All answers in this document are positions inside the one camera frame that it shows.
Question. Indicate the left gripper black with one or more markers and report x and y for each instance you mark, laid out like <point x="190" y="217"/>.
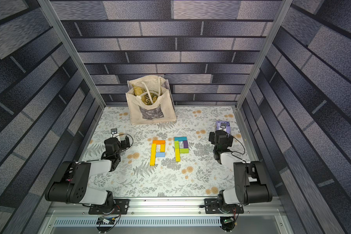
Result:
<point x="123" y="143"/>

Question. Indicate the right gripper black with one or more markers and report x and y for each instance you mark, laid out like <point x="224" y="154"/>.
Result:
<point x="220" y="136"/>

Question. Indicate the purple block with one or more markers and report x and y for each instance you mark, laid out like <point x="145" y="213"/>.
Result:
<point x="185" y="144"/>

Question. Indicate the lime green block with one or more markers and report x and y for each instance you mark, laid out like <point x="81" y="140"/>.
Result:
<point x="184" y="151"/>

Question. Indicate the long yellow block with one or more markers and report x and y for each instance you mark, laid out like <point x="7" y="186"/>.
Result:
<point x="153" y="159"/>

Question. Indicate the orange long block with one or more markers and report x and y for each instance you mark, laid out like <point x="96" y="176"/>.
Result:
<point x="159" y="142"/>

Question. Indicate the teal block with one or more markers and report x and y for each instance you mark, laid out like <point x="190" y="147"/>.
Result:
<point x="180" y="138"/>

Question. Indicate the light blue block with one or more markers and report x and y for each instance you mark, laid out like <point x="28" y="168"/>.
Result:
<point x="160" y="154"/>

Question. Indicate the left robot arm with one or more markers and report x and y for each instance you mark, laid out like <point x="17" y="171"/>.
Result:
<point x="69" y="184"/>

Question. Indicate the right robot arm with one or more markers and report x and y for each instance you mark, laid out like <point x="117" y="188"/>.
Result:
<point x="250" y="177"/>

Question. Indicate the purple tissue pack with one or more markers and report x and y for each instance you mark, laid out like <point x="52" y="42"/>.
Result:
<point x="228" y="129"/>

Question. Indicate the beige canvas tote bag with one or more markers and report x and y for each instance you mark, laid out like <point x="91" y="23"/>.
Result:
<point x="150" y="100"/>

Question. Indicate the left circuit board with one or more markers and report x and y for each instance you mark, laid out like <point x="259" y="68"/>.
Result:
<point x="106" y="221"/>

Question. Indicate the circuit board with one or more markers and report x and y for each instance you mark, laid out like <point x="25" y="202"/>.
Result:
<point x="227" y="220"/>
<point x="106" y="221"/>

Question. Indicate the right circuit board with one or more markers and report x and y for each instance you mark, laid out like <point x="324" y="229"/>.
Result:
<point x="227" y="220"/>

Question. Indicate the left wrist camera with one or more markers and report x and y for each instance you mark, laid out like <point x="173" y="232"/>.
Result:
<point x="114" y="132"/>

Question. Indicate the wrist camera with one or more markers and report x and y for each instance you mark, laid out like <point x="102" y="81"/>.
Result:
<point x="223" y="127"/>
<point x="114" y="132"/>

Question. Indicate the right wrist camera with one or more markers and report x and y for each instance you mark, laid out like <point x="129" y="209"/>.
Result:
<point x="223" y="127"/>

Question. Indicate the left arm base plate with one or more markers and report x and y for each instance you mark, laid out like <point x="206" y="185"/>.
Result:
<point x="111" y="207"/>

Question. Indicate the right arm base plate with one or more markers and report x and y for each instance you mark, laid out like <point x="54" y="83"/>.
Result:
<point x="212" y="206"/>

